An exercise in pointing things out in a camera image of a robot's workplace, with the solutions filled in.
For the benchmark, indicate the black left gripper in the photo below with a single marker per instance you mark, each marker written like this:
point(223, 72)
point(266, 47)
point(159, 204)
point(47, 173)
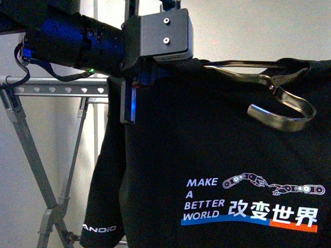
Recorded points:
point(138, 71)

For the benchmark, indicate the black printed t-shirt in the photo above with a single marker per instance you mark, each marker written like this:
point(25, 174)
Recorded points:
point(196, 170)

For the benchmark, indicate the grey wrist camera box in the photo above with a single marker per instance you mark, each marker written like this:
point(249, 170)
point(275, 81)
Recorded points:
point(167, 36)

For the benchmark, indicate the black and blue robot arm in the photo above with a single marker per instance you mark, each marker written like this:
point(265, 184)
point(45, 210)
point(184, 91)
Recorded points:
point(54, 34)

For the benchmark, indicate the grey metal clothes rack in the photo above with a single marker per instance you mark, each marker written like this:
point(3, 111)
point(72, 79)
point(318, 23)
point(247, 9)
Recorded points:
point(90, 91)

